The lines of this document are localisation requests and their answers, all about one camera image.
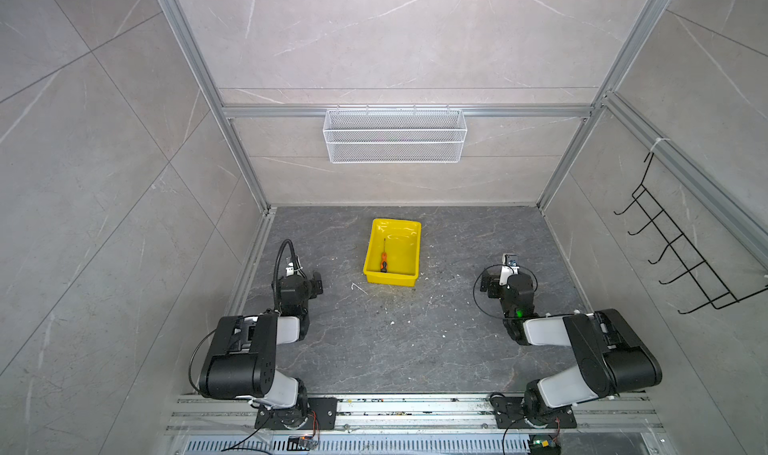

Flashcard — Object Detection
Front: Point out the white wire mesh basket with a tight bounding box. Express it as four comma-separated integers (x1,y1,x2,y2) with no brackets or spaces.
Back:
323,108,468,164

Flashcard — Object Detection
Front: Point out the black wire hook rack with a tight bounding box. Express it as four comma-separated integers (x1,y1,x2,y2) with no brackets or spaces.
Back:
613,153,767,315

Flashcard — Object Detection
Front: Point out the orange black screwdriver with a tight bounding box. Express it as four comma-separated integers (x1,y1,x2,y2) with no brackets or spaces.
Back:
380,237,388,273

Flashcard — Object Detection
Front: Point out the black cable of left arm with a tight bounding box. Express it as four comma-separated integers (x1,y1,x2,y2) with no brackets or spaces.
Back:
272,238,299,312

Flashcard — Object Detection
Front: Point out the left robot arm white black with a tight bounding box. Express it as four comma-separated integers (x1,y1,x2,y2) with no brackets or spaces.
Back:
197,271,323,416

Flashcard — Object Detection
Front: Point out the yellow plastic bin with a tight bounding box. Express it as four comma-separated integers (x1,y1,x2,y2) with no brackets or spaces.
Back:
363,218,422,288

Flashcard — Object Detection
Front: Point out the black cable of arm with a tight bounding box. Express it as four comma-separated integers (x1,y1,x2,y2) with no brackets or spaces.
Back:
272,238,299,312
472,264,539,321

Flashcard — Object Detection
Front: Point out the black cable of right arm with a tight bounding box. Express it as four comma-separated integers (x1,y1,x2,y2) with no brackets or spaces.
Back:
472,264,539,321

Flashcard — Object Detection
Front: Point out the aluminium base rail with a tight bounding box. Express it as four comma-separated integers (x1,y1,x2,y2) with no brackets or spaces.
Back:
155,392,675,454

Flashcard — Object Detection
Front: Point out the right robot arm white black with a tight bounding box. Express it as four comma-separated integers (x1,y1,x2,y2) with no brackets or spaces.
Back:
472,254,663,428

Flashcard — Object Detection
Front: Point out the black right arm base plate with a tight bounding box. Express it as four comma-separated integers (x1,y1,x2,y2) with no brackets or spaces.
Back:
488,393,577,429

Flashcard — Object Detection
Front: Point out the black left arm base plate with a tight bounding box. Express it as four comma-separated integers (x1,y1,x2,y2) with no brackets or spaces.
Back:
254,397,339,430

